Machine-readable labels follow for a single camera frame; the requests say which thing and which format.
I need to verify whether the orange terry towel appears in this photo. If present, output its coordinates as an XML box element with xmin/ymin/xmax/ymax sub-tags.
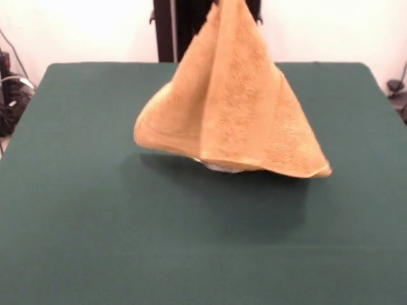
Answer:
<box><xmin>133</xmin><ymin>0</ymin><xmax>333</xmax><ymax>179</ymax></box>

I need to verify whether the dark green table cloth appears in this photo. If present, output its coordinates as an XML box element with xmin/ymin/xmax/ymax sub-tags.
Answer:
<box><xmin>0</xmin><ymin>62</ymin><xmax>407</xmax><ymax>305</ymax></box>

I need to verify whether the black round-headed device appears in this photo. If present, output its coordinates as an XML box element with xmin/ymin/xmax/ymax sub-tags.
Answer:
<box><xmin>386</xmin><ymin>79</ymin><xmax>407</xmax><ymax>125</ymax></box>

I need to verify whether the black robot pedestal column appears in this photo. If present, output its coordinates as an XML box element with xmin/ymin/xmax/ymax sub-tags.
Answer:
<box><xmin>148</xmin><ymin>0</ymin><xmax>265</xmax><ymax>63</ymax></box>

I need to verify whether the black cable bundle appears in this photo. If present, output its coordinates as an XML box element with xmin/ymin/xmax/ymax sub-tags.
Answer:
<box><xmin>0</xmin><ymin>78</ymin><xmax>34</xmax><ymax>138</ymax></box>

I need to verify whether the white cable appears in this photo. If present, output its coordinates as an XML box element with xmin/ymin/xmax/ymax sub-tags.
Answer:
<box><xmin>0</xmin><ymin>73</ymin><xmax>35</xmax><ymax>93</ymax></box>

